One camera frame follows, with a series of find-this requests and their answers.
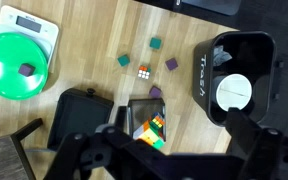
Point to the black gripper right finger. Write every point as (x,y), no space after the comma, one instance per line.
(260,150)

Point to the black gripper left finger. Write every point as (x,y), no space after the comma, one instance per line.
(74,150)

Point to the large rubik's cube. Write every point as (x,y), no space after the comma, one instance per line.
(149,133)

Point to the black mesh basket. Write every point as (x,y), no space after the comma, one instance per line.
(144,110)

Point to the purple cube block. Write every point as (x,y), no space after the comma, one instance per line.
(26,70)
(171,64)
(155,92)

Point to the teal cube block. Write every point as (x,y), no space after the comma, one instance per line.
(155,43)
(123,60)

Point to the small rubik's cube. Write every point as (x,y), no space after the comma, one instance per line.
(144,72)

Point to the black rectangular tray bin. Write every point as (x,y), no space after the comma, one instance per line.
(77,116)

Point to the white paper cup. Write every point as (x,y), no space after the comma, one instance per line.
(234,93)

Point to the small dark wooden stool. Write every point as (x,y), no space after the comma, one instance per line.
(0,156)

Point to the black trash bin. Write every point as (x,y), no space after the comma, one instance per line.
(202,66)

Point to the crumpled grey paper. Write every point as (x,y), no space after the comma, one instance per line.
(220,55)

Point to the green round plate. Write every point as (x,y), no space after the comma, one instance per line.
(4,66)

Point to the white digital kitchen scale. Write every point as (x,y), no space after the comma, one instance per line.
(34,25)

